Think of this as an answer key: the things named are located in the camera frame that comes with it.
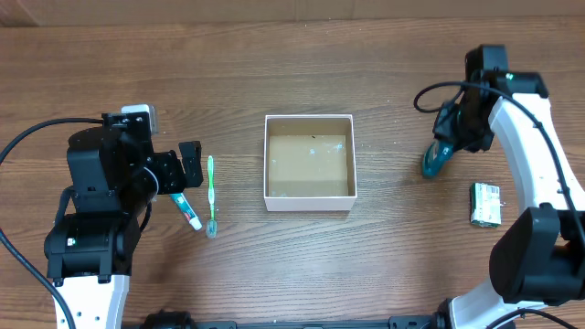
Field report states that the blue Listerine mouthwash bottle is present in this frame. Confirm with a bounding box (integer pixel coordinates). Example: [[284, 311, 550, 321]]
[[421, 139, 453, 178]]

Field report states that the small toothpaste tube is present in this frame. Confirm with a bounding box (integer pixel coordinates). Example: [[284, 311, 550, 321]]
[[170, 193, 202, 231]]

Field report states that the green toothbrush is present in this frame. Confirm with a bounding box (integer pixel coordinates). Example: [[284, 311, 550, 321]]
[[206, 155, 218, 239]]

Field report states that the green soap bar package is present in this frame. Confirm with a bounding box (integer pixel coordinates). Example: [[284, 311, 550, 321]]
[[470, 183, 502, 228]]

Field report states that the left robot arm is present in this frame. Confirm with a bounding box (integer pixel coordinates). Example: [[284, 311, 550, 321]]
[[44, 112, 203, 328]]

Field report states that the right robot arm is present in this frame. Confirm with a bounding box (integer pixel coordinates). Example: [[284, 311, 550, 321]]
[[423, 45, 584, 328]]

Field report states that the pink cardboard box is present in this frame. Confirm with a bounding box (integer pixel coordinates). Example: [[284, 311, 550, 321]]
[[263, 114, 357, 212]]

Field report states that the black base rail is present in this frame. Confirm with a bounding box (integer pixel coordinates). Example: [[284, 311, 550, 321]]
[[135, 311, 451, 329]]

